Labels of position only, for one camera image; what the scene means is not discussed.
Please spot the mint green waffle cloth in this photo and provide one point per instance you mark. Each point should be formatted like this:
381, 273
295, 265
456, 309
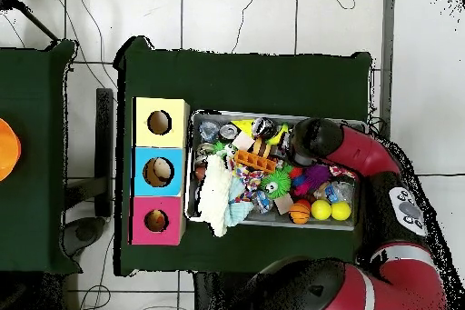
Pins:
238, 212

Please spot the silver metal can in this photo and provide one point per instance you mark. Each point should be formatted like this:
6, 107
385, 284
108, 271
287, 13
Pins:
229, 132
263, 128

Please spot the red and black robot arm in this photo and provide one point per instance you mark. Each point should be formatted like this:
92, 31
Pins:
363, 157

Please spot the purple spiky ball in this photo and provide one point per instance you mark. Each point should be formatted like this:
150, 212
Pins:
314, 178

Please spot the colourful patterned cloth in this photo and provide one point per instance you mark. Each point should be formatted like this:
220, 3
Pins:
251, 179

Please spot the wooden cube block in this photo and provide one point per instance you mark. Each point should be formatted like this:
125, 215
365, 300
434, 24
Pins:
243, 140
283, 203

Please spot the yellow ball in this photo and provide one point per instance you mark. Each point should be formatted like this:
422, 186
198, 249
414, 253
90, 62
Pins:
340, 210
321, 210

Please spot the dark green table cloth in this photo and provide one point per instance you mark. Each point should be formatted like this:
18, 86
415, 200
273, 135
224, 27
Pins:
247, 77
36, 106

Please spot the green spiky ball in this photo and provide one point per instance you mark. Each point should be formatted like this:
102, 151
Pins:
276, 183
227, 150

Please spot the cream yellow waffle cloth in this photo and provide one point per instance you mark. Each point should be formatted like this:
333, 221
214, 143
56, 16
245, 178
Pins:
216, 194

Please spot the orange plate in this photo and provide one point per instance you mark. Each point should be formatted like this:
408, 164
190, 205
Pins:
7, 150

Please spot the small orange basketball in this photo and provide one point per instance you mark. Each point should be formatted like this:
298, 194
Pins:
300, 213

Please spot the yellow plastic block toy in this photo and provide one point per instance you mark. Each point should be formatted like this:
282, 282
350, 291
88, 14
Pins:
243, 127

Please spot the yellow toy banana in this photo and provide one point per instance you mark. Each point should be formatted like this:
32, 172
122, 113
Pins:
280, 134

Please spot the wooden box with three holes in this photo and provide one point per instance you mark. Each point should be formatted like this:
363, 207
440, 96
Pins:
161, 146

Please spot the small orange plastic block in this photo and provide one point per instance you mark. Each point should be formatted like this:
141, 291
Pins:
254, 161

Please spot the yellow plush duck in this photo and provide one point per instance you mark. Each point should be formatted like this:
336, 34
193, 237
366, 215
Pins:
156, 220

